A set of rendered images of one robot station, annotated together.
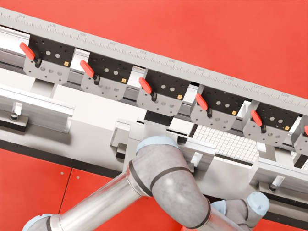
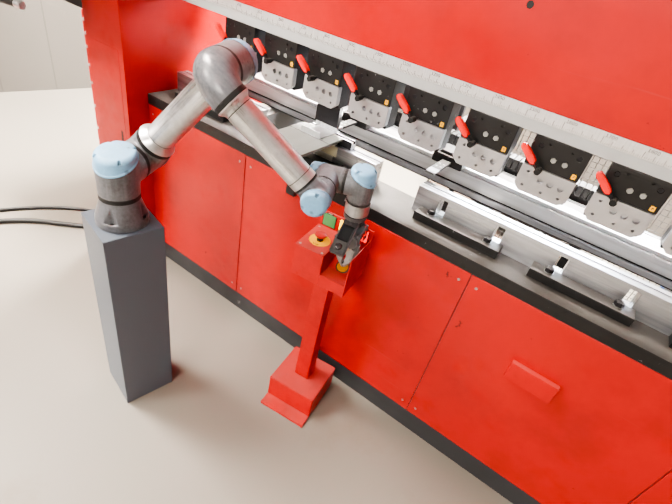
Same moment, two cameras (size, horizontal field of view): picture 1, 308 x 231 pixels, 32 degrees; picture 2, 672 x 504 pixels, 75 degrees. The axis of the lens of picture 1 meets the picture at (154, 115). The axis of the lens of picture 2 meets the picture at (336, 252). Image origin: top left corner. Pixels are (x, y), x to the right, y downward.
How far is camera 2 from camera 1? 130 cm
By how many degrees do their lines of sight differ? 29
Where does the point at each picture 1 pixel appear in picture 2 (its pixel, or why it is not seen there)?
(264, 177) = (426, 200)
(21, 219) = (219, 215)
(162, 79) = (321, 60)
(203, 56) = (352, 26)
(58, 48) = (244, 30)
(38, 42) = (231, 26)
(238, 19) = not seen: outside the picture
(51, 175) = (233, 163)
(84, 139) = not seen: hidden behind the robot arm
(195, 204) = (215, 73)
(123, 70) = (290, 52)
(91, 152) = not seen: hidden behind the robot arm
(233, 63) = (380, 32)
